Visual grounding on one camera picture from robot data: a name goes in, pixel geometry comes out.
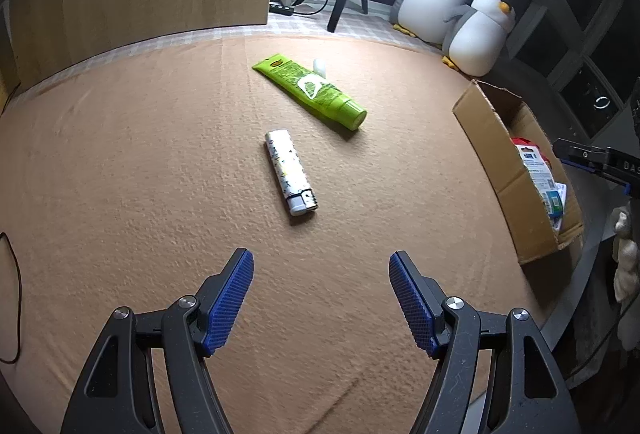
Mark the black power strip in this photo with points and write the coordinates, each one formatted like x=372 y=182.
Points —
x=281 y=8

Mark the white patterned lighter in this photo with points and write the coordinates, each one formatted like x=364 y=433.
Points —
x=287 y=164

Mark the brown felt mat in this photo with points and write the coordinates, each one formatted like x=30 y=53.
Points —
x=150 y=164

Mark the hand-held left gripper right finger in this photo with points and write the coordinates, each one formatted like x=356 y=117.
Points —
x=412 y=304

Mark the plaid cloth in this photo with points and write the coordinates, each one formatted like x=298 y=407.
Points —
x=225 y=31

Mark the cardboard box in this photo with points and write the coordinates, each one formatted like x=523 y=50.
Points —
x=500 y=154

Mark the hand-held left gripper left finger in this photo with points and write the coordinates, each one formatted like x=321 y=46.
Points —
x=230 y=299

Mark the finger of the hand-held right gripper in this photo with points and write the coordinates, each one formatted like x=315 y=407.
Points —
x=580 y=154

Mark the lime green tube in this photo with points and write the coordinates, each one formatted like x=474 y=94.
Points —
x=300 y=81

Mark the white green packet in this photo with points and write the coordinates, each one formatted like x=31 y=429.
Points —
x=555 y=204

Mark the person's right hand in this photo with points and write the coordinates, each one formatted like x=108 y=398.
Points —
x=627 y=259

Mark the white blue tissue pack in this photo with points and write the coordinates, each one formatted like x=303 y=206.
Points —
x=535 y=166

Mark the small penguin plush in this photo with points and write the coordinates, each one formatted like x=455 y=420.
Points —
x=475 y=39

